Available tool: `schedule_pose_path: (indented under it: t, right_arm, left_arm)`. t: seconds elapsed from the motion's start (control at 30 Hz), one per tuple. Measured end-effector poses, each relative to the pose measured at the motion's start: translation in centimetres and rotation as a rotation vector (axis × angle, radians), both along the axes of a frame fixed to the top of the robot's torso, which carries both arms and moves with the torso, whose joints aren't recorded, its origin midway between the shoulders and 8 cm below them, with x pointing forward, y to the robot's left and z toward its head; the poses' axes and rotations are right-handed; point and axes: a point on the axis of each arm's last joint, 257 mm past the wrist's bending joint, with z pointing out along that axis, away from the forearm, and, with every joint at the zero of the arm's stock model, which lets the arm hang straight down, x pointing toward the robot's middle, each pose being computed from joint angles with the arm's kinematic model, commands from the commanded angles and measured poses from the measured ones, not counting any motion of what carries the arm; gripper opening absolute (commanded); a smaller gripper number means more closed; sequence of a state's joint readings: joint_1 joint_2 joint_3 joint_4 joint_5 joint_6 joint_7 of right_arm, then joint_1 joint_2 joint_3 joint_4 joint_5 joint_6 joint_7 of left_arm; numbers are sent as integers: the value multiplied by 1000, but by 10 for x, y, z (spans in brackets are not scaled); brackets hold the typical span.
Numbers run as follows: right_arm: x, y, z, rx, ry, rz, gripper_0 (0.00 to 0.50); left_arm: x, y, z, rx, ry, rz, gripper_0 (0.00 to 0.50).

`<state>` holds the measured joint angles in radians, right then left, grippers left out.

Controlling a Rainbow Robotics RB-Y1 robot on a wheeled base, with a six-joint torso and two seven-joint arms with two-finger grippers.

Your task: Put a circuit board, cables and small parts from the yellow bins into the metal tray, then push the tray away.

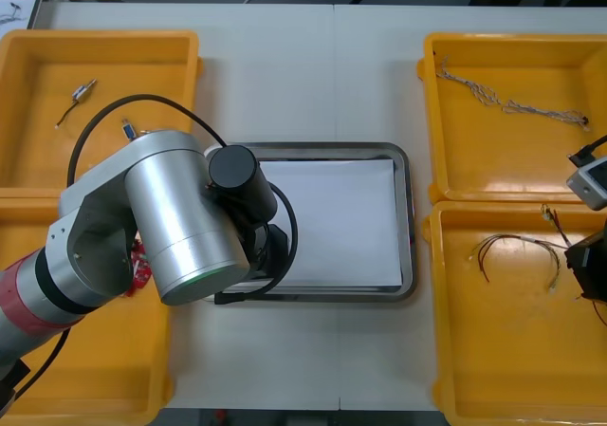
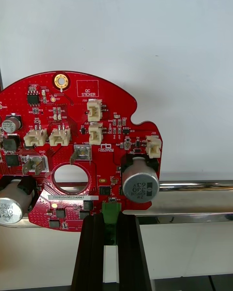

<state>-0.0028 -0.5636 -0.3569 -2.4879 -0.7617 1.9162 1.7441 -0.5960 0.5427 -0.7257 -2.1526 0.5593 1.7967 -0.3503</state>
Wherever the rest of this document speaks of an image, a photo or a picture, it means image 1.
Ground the red black green-yellow harness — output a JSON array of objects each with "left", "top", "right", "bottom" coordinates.
[{"left": 467, "top": 234, "right": 569, "bottom": 297}]

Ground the yellow-orange plastic bin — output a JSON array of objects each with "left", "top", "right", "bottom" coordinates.
[
  {"left": 416, "top": 31, "right": 607, "bottom": 204},
  {"left": 422, "top": 201, "right": 607, "bottom": 422},
  {"left": 0, "top": 28, "right": 205, "bottom": 200},
  {"left": 0, "top": 196, "right": 175, "bottom": 420}
]

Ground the steel tray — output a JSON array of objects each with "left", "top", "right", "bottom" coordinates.
[
  {"left": 0, "top": 0, "right": 46, "bottom": 31},
  {"left": 203, "top": 140, "right": 418, "bottom": 305}
]

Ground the thin wire harness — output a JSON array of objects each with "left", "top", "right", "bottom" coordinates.
[{"left": 0, "top": 1, "right": 26, "bottom": 25}]

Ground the round red circuit board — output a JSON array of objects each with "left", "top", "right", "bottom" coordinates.
[{"left": 123, "top": 238, "right": 154, "bottom": 299}]

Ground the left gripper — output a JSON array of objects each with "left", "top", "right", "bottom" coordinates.
[{"left": 239, "top": 221, "right": 292, "bottom": 280}]

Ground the metal solenoid with black cable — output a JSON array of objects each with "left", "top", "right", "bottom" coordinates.
[{"left": 54, "top": 79, "right": 100, "bottom": 130}]

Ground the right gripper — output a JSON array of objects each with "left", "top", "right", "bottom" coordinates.
[{"left": 563, "top": 233, "right": 607, "bottom": 304}]

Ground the blue-white twisted wire harness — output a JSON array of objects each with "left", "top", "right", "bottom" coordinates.
[{"left": 434, "top": 55, "right": 592, "bottom": 134}]

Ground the white paper sheet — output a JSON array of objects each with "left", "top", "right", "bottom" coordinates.
[
  {"left": 258, "top": 158, "right": 404, "bottom": 287},
  {"left": 0, "top": 0, "right": 39, "bottom": 29}
]

